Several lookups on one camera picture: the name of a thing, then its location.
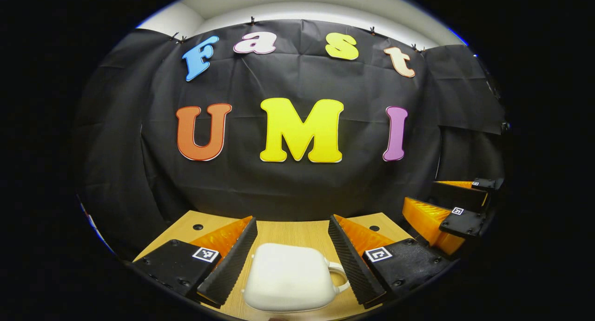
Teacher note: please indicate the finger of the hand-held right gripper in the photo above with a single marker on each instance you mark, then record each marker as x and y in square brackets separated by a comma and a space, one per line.
[462, 223]
[458, 195]

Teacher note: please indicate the small white suitcase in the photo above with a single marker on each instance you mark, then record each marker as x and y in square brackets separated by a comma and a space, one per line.
[288, 277]

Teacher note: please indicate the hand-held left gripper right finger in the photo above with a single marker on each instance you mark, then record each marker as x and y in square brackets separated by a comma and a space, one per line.
[351, 265]

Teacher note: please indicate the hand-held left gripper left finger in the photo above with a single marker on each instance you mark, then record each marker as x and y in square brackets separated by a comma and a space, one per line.
[232, 265]

